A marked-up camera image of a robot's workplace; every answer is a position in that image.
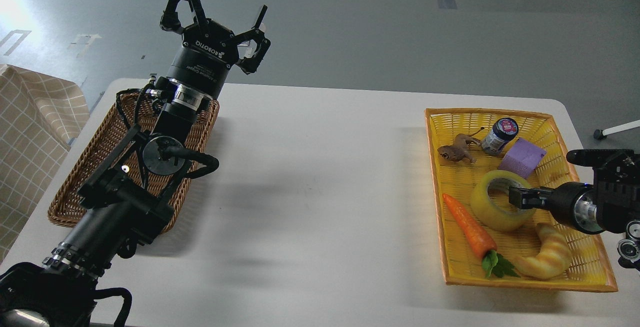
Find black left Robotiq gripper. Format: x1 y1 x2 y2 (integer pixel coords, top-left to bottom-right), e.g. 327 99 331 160
160 0 272 99

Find small jar with blue lid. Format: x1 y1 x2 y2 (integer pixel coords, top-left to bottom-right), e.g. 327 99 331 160
480 117 520 156

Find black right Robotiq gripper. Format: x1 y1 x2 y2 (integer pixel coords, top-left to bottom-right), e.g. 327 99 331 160
508 182 595 235

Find yellow plastic basket tray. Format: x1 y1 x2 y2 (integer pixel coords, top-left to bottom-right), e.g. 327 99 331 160
425 108 619 293

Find brown toy frog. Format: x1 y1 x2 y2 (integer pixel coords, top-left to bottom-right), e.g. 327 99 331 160
436 126 485 164

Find orange toy carrot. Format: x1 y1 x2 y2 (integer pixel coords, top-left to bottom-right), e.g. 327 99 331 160
442 194 498 259

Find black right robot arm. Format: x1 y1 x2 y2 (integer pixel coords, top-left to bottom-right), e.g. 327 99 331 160
508 149 640 270

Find beige checkered cloth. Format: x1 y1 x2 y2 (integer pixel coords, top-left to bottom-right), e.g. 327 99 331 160
0 63 90 259

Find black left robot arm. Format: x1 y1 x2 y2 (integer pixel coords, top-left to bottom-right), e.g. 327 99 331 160
1 0 271 327

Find toy croissant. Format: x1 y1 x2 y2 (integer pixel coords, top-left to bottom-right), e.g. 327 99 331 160
512 222 572 280

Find purple foam block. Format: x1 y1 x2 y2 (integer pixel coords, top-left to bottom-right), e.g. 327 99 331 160
497 138 547 180

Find white leg with black caster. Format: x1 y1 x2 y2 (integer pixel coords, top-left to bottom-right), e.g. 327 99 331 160
592 120 640 141

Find yellow tape roll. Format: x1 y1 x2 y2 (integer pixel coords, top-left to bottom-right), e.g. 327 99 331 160
470 170 535 232

